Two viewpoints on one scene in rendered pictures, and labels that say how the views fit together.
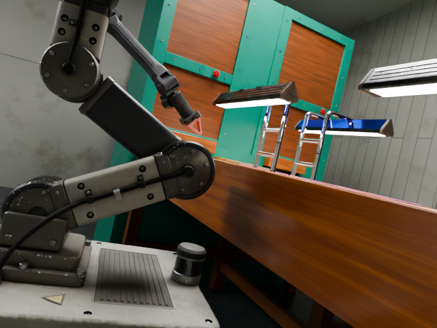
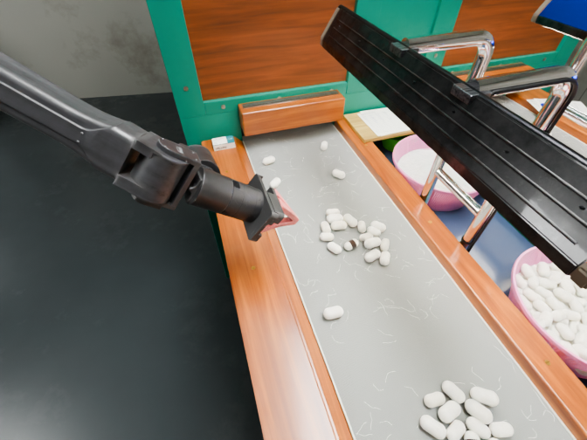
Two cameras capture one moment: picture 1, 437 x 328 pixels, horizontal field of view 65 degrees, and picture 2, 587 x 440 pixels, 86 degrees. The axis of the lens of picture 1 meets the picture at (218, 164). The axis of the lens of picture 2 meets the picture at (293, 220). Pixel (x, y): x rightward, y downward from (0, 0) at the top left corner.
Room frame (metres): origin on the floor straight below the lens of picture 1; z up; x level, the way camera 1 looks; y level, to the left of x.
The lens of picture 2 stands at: (1.09, 0.05, 1.28)
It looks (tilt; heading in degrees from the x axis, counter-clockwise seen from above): 47 degrees down; 9
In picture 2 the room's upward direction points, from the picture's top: straight up
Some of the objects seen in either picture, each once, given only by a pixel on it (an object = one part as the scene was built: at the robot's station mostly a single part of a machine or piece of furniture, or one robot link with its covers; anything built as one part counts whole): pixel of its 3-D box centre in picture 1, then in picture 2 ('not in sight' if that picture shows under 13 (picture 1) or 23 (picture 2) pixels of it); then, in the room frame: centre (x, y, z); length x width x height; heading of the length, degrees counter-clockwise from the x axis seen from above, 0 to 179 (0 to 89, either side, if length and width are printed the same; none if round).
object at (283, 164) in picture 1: (285, 164); (486, 81); (2.23, -0.43, 0.83); 0.30 x 0.06 x 0.07; 116
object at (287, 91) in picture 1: (249, 96); (424, 88); (1.56, -0.07, 1.08); 0.62 x 0.08 x 0.07; 26
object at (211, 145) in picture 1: (190, 141); (292, 112); (1.92, 0.18, 0.83); 0.30 x 0.06 x 0.07; 116
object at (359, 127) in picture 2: (243, 163); (401, 120); (2.03, -0.15, 0.77); 0.33 x 0.15 x 0.01; 116
